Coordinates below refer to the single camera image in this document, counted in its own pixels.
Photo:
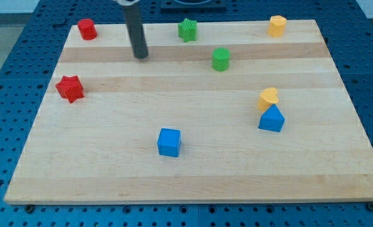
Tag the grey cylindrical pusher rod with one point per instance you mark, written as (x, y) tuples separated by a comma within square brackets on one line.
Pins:
[(133, 19)]

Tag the white rod mount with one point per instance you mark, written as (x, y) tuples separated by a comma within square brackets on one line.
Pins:
[(127, 2)]

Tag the green cylinder block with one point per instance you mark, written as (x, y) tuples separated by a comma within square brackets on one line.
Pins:
[(220, 59)]

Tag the wooden board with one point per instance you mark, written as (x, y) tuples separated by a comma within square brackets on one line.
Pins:
[(102, 149)]

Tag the red cylinder block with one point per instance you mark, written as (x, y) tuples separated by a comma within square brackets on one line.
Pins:
[(87, 29)]

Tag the green star block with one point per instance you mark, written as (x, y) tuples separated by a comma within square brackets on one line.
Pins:
[(187, 30)]

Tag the red star block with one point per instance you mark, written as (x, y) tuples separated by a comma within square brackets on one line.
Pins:
[(70, 88)]

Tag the blue cube block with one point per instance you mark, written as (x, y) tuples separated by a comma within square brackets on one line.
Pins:
[(169, 142)]

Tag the yellow hexagon block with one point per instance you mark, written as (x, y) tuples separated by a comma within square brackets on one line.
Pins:
[(276, 26)]

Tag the yellow heart block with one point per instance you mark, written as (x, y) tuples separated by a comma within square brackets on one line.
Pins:
[(267, 98)]

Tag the blue triangle block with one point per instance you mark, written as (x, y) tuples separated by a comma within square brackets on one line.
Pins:
[(272, 119)]

